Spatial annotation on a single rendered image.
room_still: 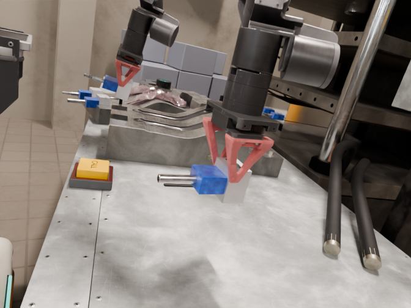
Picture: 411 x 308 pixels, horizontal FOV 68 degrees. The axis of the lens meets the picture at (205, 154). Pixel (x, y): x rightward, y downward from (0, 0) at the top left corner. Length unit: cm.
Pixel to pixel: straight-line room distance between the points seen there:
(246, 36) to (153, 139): 45
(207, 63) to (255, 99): 267
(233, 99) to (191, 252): 26
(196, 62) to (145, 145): 227
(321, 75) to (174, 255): 34
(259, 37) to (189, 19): 357
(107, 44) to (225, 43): 149
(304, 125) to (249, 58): 121
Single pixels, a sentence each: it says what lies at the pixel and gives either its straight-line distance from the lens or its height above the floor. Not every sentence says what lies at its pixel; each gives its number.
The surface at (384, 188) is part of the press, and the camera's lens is 135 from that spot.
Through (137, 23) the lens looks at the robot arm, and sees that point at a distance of 87.
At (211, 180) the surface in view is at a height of 94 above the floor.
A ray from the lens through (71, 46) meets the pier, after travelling 334.
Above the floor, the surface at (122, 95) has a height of 93.
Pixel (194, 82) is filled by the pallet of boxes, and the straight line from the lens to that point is 303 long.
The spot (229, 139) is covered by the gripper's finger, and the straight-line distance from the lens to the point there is 39.
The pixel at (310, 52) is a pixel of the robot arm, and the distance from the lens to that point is 41.
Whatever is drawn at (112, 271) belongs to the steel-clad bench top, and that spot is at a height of 80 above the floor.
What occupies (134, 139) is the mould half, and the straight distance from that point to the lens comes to 78.
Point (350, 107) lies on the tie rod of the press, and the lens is 115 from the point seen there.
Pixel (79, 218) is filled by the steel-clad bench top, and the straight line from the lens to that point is 56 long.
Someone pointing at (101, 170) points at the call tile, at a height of 84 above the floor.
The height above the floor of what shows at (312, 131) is 84.
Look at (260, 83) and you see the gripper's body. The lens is 40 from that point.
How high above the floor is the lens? 111
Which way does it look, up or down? 19 degrees down
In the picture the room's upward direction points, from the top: 13 degrees clockwise
